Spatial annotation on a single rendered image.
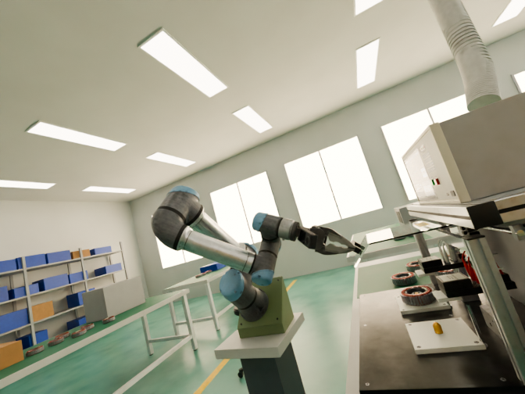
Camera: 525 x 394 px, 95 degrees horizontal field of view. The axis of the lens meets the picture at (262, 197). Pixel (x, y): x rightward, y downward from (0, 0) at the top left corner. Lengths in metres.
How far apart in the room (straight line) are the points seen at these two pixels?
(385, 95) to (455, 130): 5.27
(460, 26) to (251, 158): 4.75
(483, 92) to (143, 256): 8.16
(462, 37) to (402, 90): 3.72
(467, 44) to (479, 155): 1.67
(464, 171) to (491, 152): 0.07
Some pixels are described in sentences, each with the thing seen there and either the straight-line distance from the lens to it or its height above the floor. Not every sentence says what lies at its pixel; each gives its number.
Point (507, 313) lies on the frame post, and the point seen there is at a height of 0.90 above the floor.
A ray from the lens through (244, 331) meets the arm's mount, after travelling 1.25.
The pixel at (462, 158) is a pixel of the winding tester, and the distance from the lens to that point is 0.75.
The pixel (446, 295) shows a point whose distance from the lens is 0.85.
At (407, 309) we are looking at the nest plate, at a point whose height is 0.78.
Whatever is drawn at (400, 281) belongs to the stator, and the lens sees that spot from 1.39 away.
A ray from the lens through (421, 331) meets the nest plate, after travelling 0.92.
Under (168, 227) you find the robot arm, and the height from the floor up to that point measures 1.29.
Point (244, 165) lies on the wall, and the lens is 6.27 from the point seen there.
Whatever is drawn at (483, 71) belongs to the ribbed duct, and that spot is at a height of 1.77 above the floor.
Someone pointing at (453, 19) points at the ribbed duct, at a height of 2.24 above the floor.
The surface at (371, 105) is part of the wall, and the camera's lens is 5.93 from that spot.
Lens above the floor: 1.18
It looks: 8 degrees up
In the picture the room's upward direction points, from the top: 16 degrees counter-clockwise
